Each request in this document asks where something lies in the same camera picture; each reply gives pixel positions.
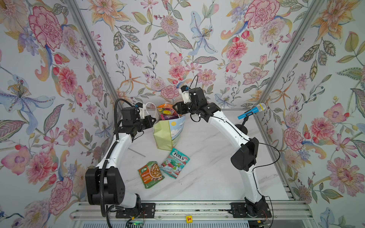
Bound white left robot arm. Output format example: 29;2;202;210
85;100;156;218

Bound landscape print paper bag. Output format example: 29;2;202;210
146;102;185;151

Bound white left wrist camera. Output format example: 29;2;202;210
135;102;149;119

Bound orange Fox's fruits packet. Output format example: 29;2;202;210
157;103;179;117

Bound blue toy microphone on stand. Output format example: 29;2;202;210
235;103;266;134

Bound yellow tag with letter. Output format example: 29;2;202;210
186;215;193;224

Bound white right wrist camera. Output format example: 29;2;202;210
180;85;191;104

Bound green orange snack packet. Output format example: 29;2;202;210
138;161;164;189

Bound purple Fox's candy packet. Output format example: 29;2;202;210
160;114;180;120

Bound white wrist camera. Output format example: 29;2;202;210
180;85;191;104
135;102;149;119

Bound teal Fox's candy packet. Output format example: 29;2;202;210
159;148;190;179

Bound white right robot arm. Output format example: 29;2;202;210
173;85;268;218

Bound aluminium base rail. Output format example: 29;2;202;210
70;200;313;221

